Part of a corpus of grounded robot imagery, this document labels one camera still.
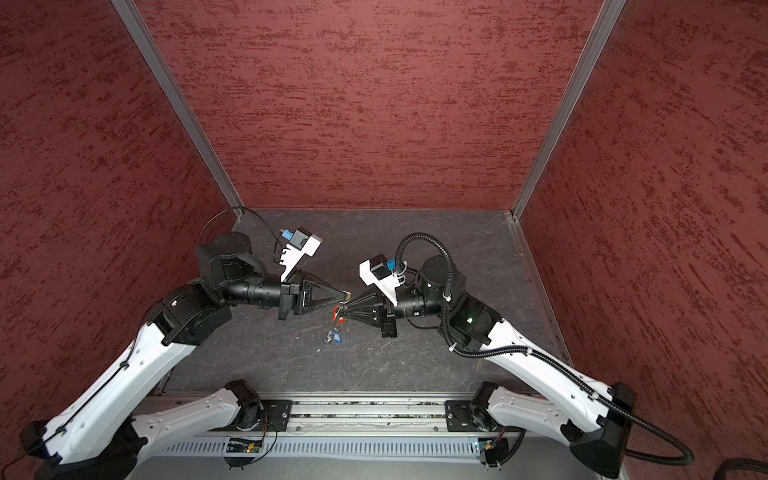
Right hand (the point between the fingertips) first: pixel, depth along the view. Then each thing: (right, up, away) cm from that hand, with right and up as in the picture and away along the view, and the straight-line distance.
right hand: (342, 321), depth 53 cm
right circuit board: (+34, -37, +18) cm, 54 cm away
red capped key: (0, 0, +1) cm, 1 cm away
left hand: (0, +3, -2) cm, 4 cm away
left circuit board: (-28, -36, +19) cm, 49 cm away
